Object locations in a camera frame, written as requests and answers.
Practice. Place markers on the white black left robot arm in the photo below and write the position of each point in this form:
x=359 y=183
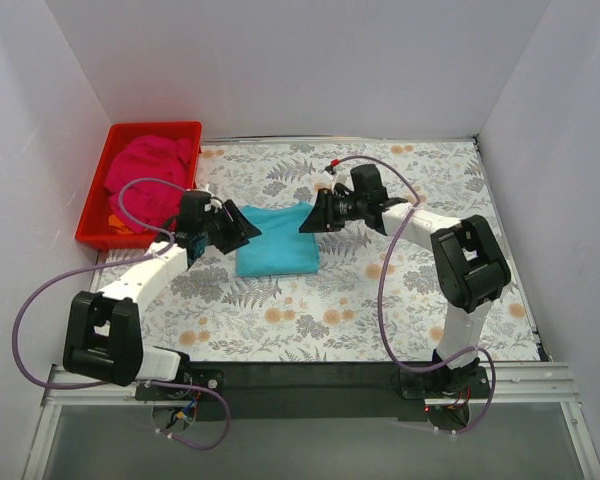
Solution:
x=104 y=339

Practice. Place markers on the red plastic bin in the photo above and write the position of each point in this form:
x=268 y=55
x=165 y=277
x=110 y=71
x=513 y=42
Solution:
x=93 y=229

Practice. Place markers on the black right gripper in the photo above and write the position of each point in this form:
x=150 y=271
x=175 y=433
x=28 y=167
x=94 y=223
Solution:
x=327 y=210

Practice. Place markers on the magenta t shirt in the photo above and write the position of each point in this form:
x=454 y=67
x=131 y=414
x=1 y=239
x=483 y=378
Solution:
x=144 y=179

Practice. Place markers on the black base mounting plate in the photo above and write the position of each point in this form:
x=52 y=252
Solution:
x=309 y=390

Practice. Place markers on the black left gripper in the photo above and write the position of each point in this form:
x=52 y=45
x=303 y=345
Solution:
x=229 y=226

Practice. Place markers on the orange cloth in bin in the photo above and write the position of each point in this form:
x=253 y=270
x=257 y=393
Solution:
x=118 y=226

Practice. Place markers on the turquoise t shirt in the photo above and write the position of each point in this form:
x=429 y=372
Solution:
x=280 y=249

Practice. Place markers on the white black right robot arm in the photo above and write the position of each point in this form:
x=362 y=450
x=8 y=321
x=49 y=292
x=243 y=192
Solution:
x=470 y=266

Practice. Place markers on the aluminium frame rail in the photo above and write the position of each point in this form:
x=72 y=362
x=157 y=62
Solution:
x=318 y=421

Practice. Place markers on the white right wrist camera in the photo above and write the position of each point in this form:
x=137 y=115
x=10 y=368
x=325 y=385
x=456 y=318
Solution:
x=335 y=174

